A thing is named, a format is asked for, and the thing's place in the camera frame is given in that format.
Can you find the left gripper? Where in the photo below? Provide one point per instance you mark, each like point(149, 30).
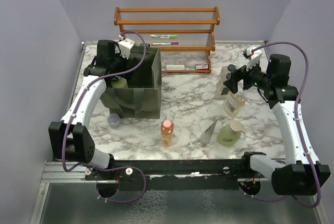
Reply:
point(132, 65)

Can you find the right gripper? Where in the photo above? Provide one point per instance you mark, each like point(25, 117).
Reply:
point(237, 74)

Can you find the clear square bottle black caps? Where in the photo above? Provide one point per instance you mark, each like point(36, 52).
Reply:
point(221, 91)

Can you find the green lotion pump bottle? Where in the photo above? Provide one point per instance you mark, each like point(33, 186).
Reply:
point(119, 82)

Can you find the green canvas bag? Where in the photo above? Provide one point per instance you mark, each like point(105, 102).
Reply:
point(142, 98)

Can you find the orange bottle pink cap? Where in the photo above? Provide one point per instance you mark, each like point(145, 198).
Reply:
point(167, 128)

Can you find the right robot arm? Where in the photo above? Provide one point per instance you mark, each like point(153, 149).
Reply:
point(302, 174)

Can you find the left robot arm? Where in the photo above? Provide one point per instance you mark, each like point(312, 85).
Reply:
point(70, 138)

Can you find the amber mouthwash bottle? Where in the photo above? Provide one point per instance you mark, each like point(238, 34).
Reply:
point(233, 103)

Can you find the red card box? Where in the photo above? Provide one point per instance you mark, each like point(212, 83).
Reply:
point(201, 66)

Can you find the white eraser case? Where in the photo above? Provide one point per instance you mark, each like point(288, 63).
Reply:
point(175, 67)

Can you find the green marker pen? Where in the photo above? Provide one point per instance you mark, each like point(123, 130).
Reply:
point(162, 36)

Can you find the magenta marker pen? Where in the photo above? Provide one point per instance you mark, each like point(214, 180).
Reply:
point(164, 43)

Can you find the small blue cup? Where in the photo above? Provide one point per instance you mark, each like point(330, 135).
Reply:
point(114, 120)

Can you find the green soap pump dispenser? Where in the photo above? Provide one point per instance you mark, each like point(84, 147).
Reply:
point(230, 133)

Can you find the wooden shelf rack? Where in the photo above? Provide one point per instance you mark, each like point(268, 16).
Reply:
point(194, 28)

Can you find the silver foil pouch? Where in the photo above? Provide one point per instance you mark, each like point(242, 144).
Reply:
point(207, 134)

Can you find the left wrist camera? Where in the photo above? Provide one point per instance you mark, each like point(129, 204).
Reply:
point(125, 46)

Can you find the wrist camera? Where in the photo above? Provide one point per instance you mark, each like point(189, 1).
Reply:
point(253, 56)
point(125, 46)

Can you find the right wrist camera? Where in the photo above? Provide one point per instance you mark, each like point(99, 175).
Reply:
point(253, 56)

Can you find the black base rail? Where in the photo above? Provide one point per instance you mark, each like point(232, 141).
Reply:
point(176, 175)

